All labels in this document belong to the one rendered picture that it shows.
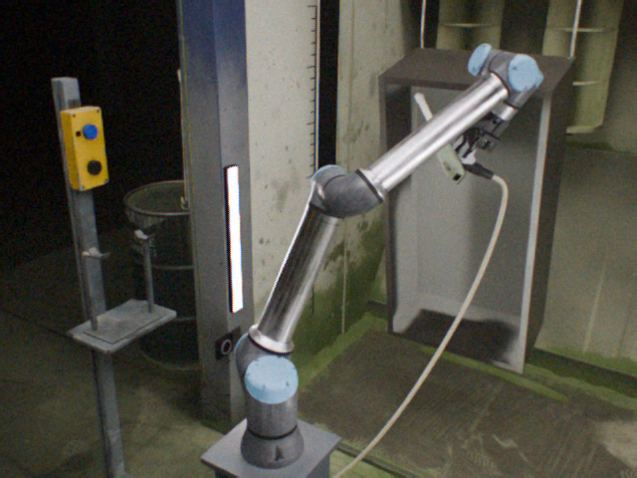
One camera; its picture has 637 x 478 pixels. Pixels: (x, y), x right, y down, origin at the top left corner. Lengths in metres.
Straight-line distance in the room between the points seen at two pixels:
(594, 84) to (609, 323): 1.18
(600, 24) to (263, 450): 2.45
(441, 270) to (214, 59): 1.43
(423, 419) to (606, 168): 1.67
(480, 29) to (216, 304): 1.93
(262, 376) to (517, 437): 1.61
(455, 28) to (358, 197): 2.00
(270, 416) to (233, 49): 1.35
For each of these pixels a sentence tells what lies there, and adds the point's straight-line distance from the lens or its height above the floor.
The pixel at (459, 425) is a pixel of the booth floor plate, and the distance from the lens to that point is 3.22.
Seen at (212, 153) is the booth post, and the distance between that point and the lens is 2.57.
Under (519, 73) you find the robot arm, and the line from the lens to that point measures 1.86.
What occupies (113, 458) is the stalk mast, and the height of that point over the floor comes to 0.15.
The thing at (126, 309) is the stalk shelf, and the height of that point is 0.79.
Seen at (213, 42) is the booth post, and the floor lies 1.74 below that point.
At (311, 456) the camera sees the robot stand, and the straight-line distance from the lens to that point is 2.05.
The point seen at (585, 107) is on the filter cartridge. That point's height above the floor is 1.38.
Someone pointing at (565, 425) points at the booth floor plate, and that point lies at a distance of 3.37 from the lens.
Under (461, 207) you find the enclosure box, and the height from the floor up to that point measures 1.04.
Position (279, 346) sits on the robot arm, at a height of 0.92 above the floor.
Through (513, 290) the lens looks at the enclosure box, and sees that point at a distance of 3.08.
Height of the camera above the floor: 1.96
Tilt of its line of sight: 22 degrees down
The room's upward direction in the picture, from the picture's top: 1 degrees clockwise
